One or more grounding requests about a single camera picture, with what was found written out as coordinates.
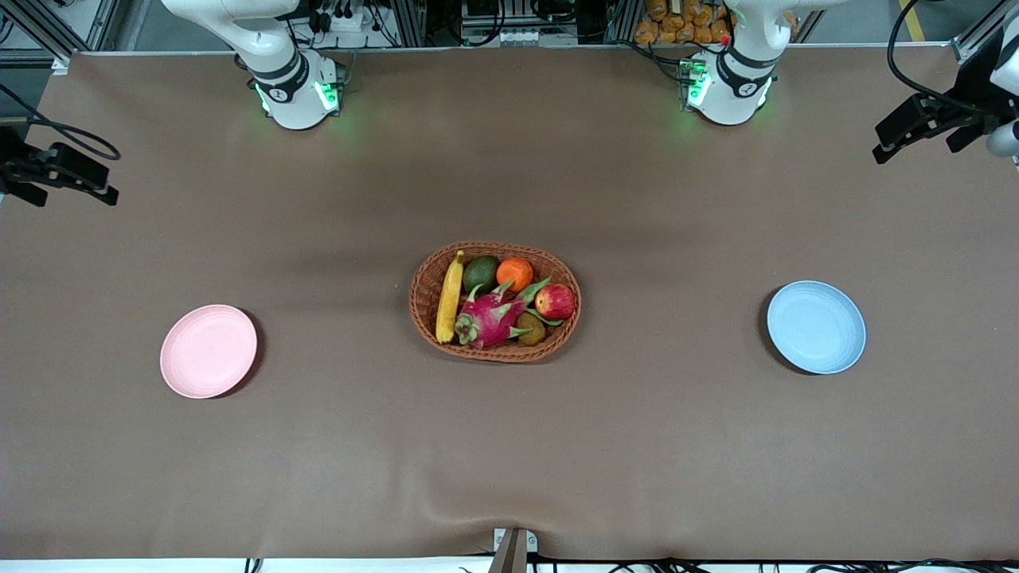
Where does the white power strip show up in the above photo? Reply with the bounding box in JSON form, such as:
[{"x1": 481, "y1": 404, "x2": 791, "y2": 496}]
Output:
[{"x1": 312, "y1": 0, "x2": 385, "y2": 34}]

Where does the green avocado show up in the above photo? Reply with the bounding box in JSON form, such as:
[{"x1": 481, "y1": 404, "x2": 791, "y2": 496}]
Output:
[{"x1": 463, "y1": 255, "x2": 501, "y2": 295}]

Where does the brown wicker basket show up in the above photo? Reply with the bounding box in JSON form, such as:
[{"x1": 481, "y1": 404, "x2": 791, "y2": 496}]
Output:
[{"x1": 409, "y1": 241, "x2": 582, "y2": 364}]

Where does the orange fruit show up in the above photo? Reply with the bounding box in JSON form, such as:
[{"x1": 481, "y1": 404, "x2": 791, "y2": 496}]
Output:
[{"x1": 496, "y1": 257, "x2": 534, "y2": 294}]

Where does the yellow banana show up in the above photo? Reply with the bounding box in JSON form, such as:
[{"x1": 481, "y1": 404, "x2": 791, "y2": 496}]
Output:
[{"x1": 435, "y1": 251, "x2": 465, "y2": 345}]

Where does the bag of orange snacks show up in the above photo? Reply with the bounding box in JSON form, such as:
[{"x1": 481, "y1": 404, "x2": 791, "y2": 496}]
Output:
[{"x1": 634, "y1": 0, "x2": 733, "y2": 45}]

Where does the blue plate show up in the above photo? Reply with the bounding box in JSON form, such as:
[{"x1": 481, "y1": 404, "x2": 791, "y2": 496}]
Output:
[{"x1": 767, "y1": 280, "x2": 867, "y2": 375}]

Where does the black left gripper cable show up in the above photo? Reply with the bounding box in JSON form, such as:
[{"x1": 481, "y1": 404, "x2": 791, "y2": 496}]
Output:
[{"x1": 886, "y1": 0, "x2": 992, "y2": 114}]

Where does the metal camera bracket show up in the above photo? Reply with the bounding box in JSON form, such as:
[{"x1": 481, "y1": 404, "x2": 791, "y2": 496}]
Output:
[{"x1": 487, "y1": 528, "x2": 539, "y2": 573}]

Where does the pink dragon fruit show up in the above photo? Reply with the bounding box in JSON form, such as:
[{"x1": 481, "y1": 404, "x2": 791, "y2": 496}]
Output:
[{"x1": 455, "y1": 277, "x2": 564, "y2": 350}]

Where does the pink plate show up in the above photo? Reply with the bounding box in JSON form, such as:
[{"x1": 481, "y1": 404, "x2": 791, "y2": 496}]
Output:
[{"x1": 160, "y1": 305, "x2": 259, "y2": 400}]

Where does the red apple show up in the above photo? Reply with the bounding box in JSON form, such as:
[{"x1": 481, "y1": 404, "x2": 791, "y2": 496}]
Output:
[{"x1": 535, "y1": 283, "x2": 576, "y2": 322}]

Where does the brown table cloth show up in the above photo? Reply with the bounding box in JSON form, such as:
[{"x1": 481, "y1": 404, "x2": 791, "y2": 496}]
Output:
[{"x1": 0, "y1": 48, "x2": 1019, "y2": 562}]

